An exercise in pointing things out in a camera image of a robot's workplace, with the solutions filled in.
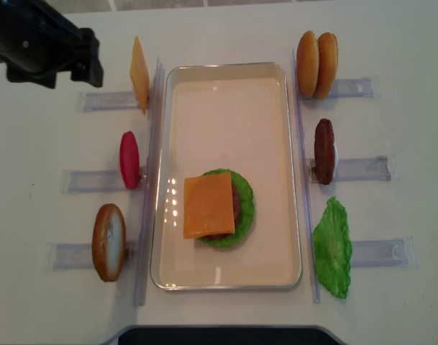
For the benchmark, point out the clear bun holder track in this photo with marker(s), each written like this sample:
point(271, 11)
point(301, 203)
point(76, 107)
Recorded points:
point(365, 87)
point(69, 257)

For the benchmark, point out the golden bun half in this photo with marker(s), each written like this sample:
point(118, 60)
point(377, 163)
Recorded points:
point(328, 64)
point(307, 64)

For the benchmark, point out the brown meat patty in holder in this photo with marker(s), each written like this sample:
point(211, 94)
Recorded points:
point(324, 152)

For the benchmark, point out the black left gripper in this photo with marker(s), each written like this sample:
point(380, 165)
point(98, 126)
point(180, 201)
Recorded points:
point(37, 43)

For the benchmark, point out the clear left bun holder track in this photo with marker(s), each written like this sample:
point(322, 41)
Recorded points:
point(69, 257)

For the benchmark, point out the golden bun half inner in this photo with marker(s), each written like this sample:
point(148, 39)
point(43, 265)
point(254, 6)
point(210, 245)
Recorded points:
point(328, 64)

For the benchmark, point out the bun top in left holder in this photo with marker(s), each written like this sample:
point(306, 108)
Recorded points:
point(109, 242)

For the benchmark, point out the clear left long rail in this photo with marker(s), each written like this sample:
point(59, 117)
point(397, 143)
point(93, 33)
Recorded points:
point(150, 186)

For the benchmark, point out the orange cheese slice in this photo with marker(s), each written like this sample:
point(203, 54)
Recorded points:
point(139, 75)
point(208, 206)

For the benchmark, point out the clear lettuce holder track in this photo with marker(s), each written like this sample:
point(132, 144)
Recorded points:
point(384, 253)

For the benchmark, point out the brown meat patty on burger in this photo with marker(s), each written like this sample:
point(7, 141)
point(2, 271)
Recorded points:
point(236, 209)

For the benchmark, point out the golden bun half outer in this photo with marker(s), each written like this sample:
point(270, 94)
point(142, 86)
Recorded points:
point(307, 64)

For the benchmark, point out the clear cheese holder track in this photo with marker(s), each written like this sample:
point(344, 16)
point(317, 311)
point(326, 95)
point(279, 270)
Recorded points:
point(106, 101)

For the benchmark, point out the clear patty holder track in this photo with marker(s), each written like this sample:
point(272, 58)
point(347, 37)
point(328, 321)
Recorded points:
point(379, 168)

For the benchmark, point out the clear long rail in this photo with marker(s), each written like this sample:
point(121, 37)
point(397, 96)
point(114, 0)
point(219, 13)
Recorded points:
point(150, 186)
point(305, 185)

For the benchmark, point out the green lettuce leaf on burger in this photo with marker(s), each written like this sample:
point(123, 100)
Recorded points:
point(246, 215)

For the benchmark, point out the clear right long rail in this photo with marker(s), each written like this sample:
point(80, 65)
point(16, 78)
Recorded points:
point(305, 185)

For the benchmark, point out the red tomato slice in holder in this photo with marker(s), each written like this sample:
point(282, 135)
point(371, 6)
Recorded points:
point(129, 160)

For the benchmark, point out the white metal tray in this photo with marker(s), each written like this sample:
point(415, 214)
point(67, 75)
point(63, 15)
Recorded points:
point(234, 117)

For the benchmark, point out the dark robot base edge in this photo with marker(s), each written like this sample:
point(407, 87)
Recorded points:
point(224, 335)

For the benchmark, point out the green lettuce leaf in holder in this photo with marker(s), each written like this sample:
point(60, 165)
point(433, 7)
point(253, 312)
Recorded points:
point(333, 249)

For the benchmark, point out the clear tomato holder track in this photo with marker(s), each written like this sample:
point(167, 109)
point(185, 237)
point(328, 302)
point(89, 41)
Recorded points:
point(97, 181)

